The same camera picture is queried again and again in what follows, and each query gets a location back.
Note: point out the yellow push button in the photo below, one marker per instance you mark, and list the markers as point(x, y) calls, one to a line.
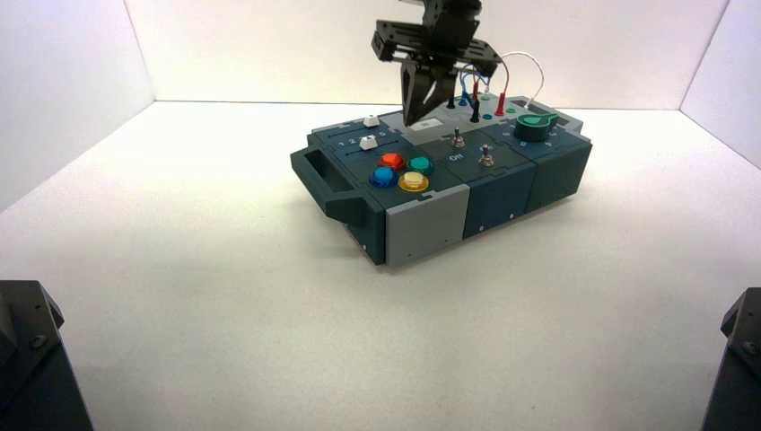
point(414, 181)

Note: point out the metal toggle switch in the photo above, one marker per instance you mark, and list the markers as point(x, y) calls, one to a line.
point(486, 158)
point(458, 140)

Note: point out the small white display label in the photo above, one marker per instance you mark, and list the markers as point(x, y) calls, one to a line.
point(428, 124)

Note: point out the blue push button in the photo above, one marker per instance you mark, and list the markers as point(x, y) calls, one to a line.
point(383, 176)

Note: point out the teal push button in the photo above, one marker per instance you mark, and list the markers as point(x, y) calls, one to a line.
point(420, 165)

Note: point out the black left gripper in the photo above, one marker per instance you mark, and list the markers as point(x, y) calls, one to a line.
point(449, 36)

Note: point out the dark teal control box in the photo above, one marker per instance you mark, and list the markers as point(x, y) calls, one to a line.
point(499, 190)

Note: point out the red push button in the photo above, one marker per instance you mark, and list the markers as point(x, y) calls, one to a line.
point(392, 160)

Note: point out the white slider knob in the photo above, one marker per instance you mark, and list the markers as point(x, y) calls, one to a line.
point(368, 142)
point(371, 121)

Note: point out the green rotary knob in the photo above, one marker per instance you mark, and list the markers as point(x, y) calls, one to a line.
point(532, 128)

